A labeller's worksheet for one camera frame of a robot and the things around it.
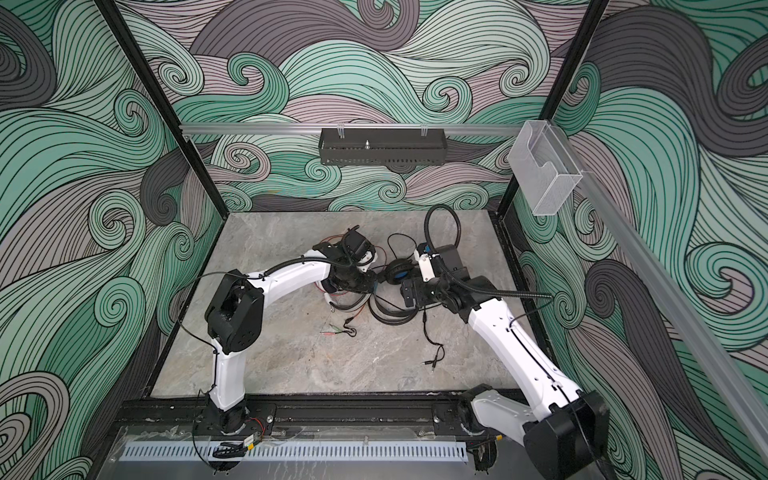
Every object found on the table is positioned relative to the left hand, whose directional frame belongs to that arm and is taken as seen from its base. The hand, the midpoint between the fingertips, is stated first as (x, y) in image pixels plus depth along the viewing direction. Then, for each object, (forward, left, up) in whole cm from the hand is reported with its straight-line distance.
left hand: (374, 287), depth 90 cm
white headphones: (-6, +8, -3) cm, 10 cm away
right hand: (-5, -12, +10) cm, 17 cm away
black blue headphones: (+6, -8, +1) cm, 10 cm away
